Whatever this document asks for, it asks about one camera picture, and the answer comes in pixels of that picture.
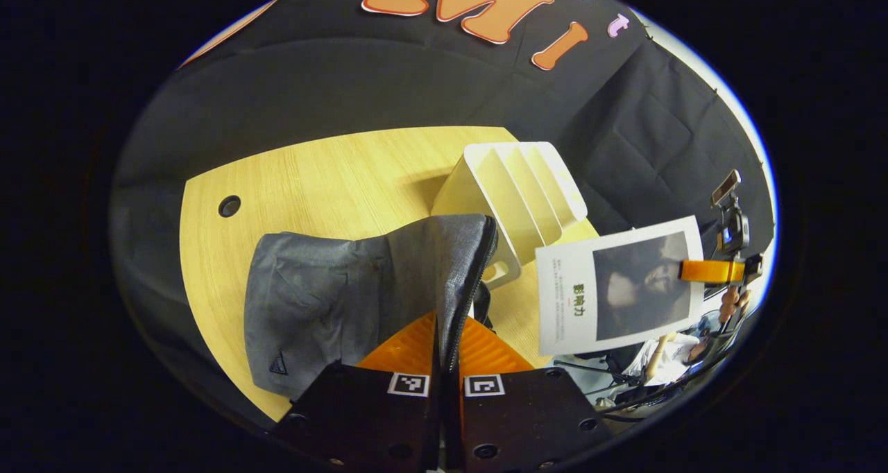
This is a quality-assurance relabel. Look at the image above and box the person's white clothing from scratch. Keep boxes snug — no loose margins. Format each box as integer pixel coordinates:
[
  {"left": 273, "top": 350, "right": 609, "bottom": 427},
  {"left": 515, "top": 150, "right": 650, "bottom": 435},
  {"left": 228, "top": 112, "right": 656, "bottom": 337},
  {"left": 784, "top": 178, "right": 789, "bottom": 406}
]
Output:
[{"left": 621, "top": 331, "right": 701, "bottom": 390}]

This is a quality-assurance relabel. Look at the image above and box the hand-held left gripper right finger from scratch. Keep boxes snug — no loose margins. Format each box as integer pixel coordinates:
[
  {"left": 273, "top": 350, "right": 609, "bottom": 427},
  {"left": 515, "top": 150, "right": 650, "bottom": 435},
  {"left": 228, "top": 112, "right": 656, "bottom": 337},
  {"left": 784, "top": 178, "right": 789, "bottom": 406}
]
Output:
[{"left": 444, "top": 317, "right": 615, "bottom": 472}]

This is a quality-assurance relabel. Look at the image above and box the white bookshelf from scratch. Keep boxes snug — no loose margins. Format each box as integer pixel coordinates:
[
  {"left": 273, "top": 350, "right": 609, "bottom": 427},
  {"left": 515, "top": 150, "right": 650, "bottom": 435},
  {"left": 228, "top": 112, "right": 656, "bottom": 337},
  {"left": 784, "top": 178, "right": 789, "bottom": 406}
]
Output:
[{"left": 432, "top": 141, "right": 590, "bottom": 291}]

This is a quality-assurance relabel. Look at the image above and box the grey portrait cover book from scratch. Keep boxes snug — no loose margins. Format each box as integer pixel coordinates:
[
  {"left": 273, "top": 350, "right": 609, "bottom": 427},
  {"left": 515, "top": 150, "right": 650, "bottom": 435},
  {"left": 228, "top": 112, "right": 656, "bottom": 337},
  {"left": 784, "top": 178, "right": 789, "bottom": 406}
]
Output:
[{"left": 534, "top": 215, "right": 706, "bottom": 357}]

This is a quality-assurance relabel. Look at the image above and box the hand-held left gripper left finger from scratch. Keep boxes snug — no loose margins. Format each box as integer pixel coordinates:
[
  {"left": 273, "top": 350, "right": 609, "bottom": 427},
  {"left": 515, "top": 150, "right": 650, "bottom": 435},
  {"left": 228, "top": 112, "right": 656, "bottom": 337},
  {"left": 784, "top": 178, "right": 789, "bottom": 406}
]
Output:
[{"left": 271, "top": 311, "right": 445, "bottom": 472}]

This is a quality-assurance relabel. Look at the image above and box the grey schoolbag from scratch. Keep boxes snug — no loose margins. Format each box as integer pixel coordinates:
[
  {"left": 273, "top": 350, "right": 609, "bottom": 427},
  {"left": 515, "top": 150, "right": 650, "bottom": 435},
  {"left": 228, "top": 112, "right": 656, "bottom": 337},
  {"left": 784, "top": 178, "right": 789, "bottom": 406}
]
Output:
[{"left": 244, "top": 213, "right": 500, "bottom": 401}]

